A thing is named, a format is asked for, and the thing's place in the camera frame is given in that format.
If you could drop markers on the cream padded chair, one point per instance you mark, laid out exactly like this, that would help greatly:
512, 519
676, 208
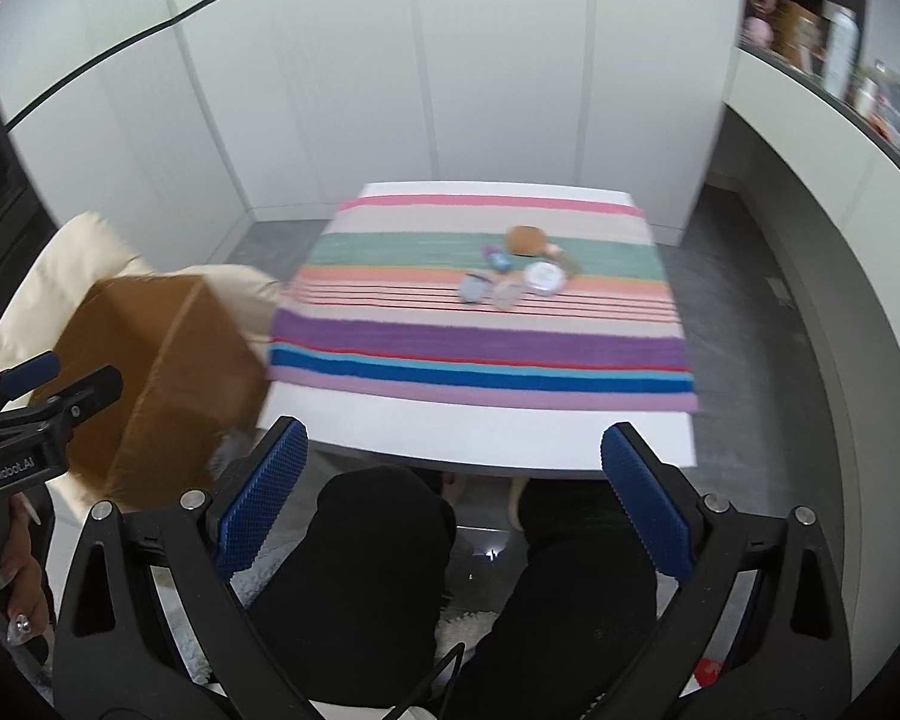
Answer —
67, 247

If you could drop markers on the tan makeup puff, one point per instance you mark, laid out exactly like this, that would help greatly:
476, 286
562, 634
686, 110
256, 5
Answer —
526, 240

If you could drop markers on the grey floor socket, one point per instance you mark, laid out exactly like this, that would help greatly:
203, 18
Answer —
778, 289

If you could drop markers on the person's left hand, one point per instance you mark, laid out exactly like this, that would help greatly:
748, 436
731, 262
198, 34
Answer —
26, 585

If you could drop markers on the clear small container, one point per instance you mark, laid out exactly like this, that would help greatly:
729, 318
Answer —
508, 292

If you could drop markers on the pale blue compact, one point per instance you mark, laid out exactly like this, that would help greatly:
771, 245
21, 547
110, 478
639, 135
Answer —
476, 286

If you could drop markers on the small white bottle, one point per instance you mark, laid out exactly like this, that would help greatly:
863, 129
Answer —
866, 96

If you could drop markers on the purple capped blue tube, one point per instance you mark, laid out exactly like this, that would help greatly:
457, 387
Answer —
496, 256

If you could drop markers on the white curved counter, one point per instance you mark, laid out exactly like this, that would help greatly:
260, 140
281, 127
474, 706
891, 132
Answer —
810, 165

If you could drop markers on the tall white bottle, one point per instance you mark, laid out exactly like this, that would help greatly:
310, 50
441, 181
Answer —
840, 49

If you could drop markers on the striped colourful towel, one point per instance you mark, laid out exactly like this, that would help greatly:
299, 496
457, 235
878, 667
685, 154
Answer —
420, 345

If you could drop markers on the person's black trousers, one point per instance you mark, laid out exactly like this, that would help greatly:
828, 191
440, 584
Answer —
367, 577

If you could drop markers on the white wall cabinets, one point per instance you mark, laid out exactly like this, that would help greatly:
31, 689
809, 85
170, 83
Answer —
345, 75

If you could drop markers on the small glass bottle beige cap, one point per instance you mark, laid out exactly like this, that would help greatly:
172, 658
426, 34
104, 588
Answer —
566, 261

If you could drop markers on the white round jar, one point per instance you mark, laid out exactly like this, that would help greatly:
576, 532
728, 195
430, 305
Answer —
546, 276

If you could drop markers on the pink plush toy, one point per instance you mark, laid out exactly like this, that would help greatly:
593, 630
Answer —
756, 30

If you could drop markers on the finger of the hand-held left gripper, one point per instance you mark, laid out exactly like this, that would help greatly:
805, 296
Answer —
37, 366
94, 386

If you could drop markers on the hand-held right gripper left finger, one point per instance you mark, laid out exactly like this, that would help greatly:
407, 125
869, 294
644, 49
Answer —
266, 495

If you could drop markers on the small red object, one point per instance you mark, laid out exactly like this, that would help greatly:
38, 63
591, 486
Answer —
709, 669

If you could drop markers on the brown cardboard box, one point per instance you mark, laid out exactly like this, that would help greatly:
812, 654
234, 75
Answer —
157, 375

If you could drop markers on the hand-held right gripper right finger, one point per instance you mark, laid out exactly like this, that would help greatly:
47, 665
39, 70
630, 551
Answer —
649, 502

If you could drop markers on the black glossy panel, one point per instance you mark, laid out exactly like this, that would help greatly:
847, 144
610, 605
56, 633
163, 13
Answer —
0, 187

